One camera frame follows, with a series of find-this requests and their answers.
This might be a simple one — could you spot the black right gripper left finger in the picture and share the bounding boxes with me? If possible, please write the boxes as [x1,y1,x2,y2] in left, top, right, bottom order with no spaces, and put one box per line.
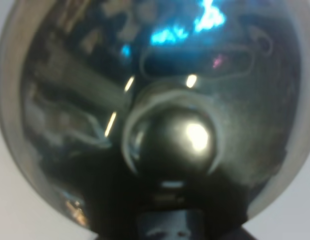
[91,233,102,240]

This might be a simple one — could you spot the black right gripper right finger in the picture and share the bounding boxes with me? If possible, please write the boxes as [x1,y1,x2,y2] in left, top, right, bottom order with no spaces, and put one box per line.
[241,225,257,240]

